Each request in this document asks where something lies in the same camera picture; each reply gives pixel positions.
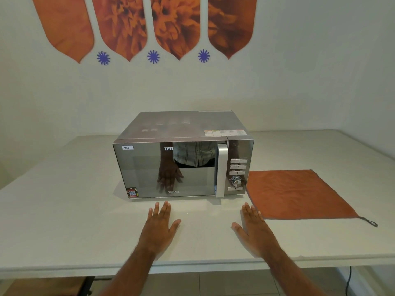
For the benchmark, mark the orange flower print wall panel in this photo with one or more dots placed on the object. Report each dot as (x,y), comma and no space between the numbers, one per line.
(176,24)
(122,24)
(230,24)

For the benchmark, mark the person's left forearm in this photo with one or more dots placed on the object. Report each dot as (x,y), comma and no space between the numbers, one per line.
(129,274)

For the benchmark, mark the person's right middle finger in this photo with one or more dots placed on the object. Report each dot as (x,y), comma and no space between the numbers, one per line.
(254,214)

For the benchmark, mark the plain orange leaf wall panel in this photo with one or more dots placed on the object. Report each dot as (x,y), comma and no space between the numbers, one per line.
(64,24)

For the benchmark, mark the person's left little finger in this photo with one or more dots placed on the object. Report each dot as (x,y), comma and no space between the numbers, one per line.
(150,215)

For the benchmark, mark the person's right thumb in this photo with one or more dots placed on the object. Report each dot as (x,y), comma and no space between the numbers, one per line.
(238,229)

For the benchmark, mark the brown wooden bench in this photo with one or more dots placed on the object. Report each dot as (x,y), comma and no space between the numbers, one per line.
(43,288)

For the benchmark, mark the blue flower wall sticker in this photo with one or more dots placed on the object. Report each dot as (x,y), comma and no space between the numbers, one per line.
(103,58)

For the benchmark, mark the person's left thumb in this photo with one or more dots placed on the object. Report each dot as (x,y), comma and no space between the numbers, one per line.
(174,225)

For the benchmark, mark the person's right forearm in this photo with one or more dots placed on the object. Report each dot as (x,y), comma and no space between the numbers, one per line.
(290,274)

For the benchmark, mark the orange microfibre cloth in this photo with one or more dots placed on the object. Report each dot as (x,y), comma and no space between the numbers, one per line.
(296,194)

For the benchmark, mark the person's left hand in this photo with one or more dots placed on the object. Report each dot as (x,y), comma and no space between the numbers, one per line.
(157,231)

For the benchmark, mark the person's right hand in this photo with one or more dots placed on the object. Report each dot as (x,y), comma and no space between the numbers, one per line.
(257,235)

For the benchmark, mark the silver mirror-door microwave oven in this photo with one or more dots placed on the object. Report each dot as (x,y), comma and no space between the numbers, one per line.
(172,169)

